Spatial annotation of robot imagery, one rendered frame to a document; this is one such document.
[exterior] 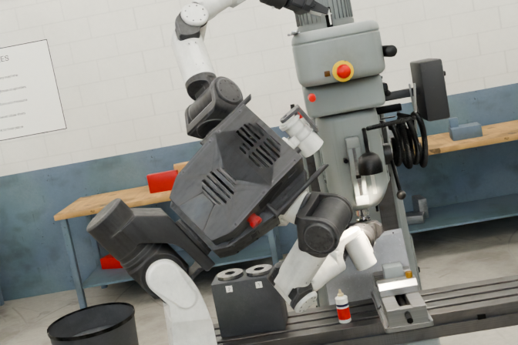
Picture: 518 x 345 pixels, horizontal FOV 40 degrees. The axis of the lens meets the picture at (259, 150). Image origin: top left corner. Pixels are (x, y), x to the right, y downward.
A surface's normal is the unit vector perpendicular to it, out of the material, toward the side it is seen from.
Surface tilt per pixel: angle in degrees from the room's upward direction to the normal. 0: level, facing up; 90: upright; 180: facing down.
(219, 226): 74
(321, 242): 103
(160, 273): 90
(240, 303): 90
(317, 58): 90
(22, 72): 90
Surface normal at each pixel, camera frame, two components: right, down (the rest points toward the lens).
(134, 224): 0.27, 0.07
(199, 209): -0.28, -0.11
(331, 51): -0.04, 0.14
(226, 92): 0.59, -0.51
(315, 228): -0.36, 0.41
